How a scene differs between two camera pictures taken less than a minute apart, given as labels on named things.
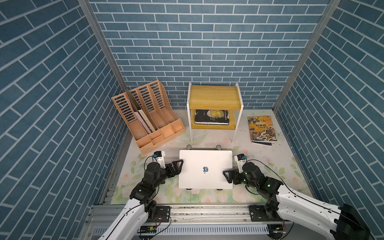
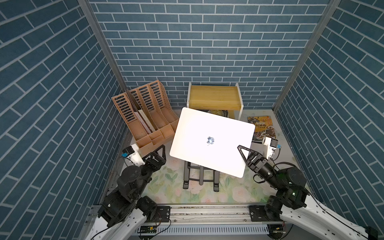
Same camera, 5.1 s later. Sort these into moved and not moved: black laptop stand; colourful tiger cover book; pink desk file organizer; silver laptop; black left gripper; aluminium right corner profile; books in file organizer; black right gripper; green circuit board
Moved: black left gripper; black laptop stand; black right gripper; silver laptop
Not moved: books in file organizer; green circuit board; pink desk file organizer; aluminium right corner profile; colourful tiger cover book
